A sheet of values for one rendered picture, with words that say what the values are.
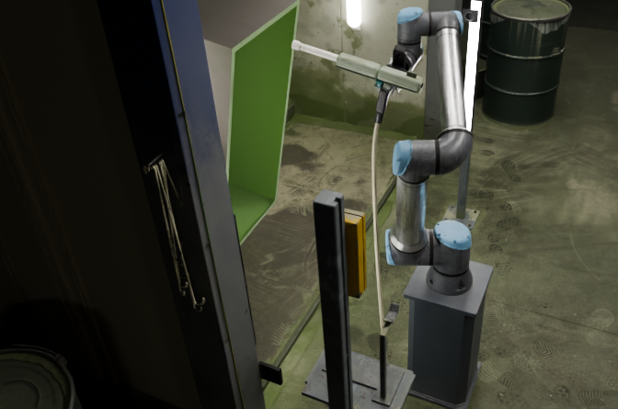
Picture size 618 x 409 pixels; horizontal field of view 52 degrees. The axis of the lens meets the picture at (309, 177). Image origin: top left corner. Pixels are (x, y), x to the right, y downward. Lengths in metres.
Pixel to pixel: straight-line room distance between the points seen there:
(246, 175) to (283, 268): 0.61
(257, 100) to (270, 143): 0.25
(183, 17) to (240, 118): 1.70
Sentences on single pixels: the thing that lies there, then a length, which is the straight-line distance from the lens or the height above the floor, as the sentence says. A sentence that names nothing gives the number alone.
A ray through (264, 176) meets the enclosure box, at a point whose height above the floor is 0.61.
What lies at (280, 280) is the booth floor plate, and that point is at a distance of 3.66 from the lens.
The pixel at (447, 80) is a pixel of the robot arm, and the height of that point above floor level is 1.56.
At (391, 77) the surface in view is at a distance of 2.18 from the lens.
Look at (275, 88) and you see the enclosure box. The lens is 3.17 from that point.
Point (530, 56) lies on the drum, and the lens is 4.95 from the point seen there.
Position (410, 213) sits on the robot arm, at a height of 1.13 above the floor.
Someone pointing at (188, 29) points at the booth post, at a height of 1.95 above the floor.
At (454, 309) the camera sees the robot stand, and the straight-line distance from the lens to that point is 2.66.
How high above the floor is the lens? 2.52
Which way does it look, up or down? 34 degrees down
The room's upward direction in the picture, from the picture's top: 5 degrees counter-clockwise
